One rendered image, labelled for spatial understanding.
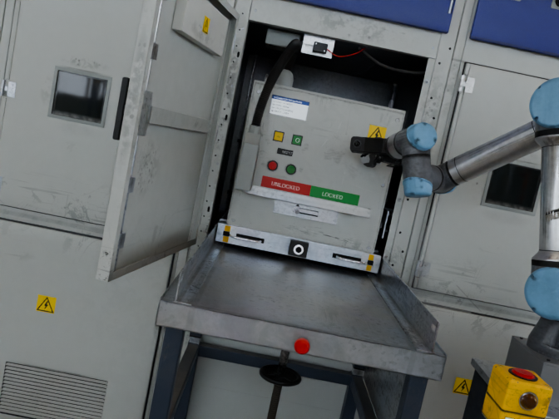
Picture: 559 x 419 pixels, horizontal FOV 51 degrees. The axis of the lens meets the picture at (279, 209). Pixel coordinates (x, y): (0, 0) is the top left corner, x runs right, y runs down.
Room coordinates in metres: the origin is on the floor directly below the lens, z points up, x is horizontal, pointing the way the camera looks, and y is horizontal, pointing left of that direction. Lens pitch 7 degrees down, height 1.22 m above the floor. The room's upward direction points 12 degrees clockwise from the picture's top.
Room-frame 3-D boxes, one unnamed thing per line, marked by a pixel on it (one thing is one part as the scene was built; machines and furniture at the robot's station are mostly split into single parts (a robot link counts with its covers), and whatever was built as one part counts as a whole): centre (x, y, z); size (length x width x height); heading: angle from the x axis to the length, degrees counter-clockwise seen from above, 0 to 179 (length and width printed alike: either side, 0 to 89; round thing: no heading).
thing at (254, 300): (1.53, -0.09, 0.82); 0.68 x 0.62 x 0.06; 1
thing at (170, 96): (1.57, 0.32, 1.21); 0.63 x 0.07 x 0.74; 171
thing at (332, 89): (2.26, -0.08, 1.18); 0.78 x 0.69 x 0.79; 1
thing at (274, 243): (1.88, -0.08, 0.89); 0.54 x 0.05 x 0.06; 91
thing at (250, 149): (1.79, 0.12, 1.14); 0.08 x 0.05 x 0.17; 1
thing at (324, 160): (1.86, -0.09, 1.15); 0.48 x 0.01 x 0.48; 91
